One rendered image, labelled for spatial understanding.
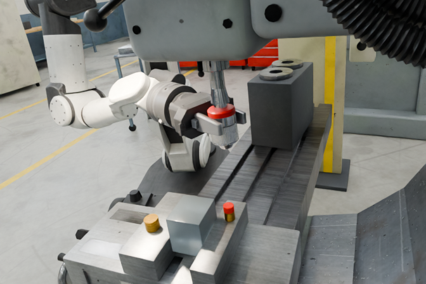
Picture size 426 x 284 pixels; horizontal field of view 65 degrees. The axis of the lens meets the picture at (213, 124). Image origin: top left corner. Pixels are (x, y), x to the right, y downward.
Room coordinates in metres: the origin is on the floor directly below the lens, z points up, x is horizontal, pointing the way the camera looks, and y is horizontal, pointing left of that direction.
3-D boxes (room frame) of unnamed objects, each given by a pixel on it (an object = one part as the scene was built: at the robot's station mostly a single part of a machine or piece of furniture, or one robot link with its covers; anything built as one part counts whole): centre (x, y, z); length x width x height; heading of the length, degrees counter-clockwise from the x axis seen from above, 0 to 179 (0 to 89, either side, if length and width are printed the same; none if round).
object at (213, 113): (0.52, -0.02, 1.21); 0.05 x 0.05 x 0.01
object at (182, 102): (0.60, 0.04, 1.19); 0.13 x 0.12 x 0.10; 128
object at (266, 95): (0.91, -0.21, 1.07); 0.22 x 0.12 x 0.20; 148
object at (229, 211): (0.41, -0.01, 1.09); 0.02 x 0.02 x 0.03
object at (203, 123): (0.51, 0.01, 1.19); 0.06 x 0.02 x 0.03; 38
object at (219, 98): (0.52, -0.02, 1.27); 0.03 x 0.03 x 0.11
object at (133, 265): (0.42, 0.10, 1.06); 0.15 x 0.06 x 0.04; 156
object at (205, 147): (1.42, 0.14, 0.68); 0.21 x 0.20 x 0.13; 170
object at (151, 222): (0.41, 0.11, 1.08); 0.02 x 0.02 x 0.02
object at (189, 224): (0.40, 0.05, 1.08); 0.06 x 0.05 x 0.06; 156
